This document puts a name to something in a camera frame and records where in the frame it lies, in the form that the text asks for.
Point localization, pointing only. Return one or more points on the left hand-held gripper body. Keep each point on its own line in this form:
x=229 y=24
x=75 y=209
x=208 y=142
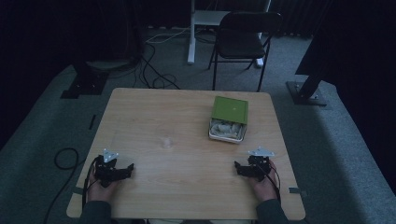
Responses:
x=106 y=172

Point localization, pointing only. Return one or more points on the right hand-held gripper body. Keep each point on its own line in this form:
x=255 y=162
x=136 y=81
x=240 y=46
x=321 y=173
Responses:
x=260 y=169

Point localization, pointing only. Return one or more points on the person's right hand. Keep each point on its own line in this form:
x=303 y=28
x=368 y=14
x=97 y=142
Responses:
x=264 y=188

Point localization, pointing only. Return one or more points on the person's left hand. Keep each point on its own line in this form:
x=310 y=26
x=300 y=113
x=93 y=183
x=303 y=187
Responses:
x=99 y=191

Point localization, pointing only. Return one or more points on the grey tape strip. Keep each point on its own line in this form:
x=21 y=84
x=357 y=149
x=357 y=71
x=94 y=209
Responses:
x=77 y=190
x=295 y=190

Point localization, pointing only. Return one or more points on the white tin box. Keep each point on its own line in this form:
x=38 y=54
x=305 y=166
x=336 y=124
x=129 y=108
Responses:
x=218 y=137

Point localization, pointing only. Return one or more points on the crumpled white paper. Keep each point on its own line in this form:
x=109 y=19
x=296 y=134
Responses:
x=225 y=128

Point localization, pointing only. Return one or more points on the small clear plastic piece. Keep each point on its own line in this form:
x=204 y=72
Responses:
x=167 y=142

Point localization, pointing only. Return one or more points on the green box lid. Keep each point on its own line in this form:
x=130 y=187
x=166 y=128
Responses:
x=230 y=109

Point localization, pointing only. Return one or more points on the black slanted stand with plate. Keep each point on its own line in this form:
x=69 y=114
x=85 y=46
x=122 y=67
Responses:
x=306 y=90

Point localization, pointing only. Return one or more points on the black stand with square base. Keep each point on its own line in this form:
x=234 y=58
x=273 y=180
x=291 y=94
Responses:
x=85 y=82

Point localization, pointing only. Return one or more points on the grey round stand base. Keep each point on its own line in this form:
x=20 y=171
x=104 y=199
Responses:
x=107 y=64

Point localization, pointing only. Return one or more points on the black folding chair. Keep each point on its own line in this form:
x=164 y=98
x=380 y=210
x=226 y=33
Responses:
x=241 y=43

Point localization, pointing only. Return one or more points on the white desk frame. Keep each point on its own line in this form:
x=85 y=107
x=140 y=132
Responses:
x=205 y=17

